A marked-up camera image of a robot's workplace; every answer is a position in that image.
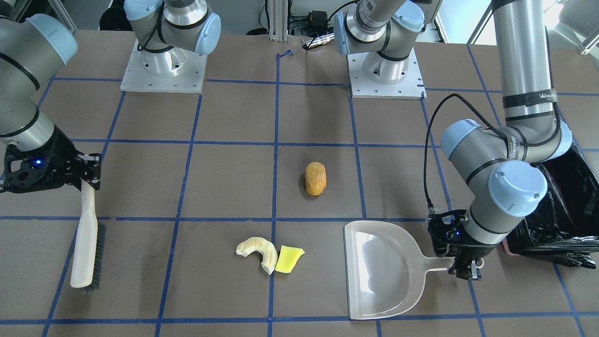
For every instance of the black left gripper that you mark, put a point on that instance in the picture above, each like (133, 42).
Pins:
(464, 264)

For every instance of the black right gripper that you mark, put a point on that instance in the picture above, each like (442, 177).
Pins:
(62, 150)

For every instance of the beige plastic dustpan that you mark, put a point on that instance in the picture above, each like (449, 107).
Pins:
(386, 270)

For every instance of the white hand brush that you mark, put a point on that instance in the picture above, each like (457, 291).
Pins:
(89, 244)

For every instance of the yellow sponge piece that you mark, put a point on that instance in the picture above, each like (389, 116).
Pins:
(288, 258)

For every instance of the brown potato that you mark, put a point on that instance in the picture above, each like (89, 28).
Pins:
(315, 178)

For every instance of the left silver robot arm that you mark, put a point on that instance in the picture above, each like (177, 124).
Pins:
(496, 163)

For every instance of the black lined trash bin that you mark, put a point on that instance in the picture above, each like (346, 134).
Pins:
(564, 228)

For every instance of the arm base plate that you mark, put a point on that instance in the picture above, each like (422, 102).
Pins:
(174, 71)
(371, 76)

